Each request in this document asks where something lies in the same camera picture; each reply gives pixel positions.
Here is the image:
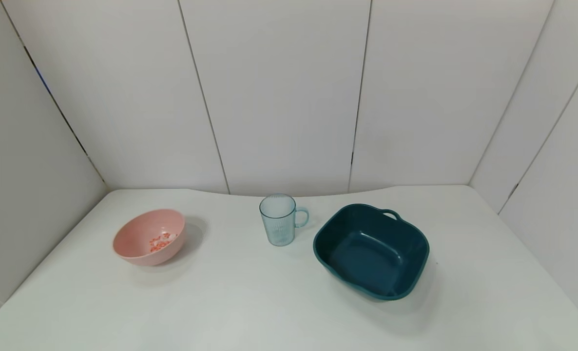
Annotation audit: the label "translucent blue ribbed cup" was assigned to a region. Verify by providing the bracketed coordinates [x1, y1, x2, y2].
[259, 194, 309, 247]

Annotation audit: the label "red and white solid pieces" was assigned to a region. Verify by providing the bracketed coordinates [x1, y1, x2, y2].
[148, 233, 178, 253]

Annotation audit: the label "pink plastic bowl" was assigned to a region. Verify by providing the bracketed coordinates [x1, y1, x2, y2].
[113, 209, 186, 267]

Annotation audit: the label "dark teal plastic basin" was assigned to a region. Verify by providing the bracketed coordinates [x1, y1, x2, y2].
[313, 203, 430, 301]

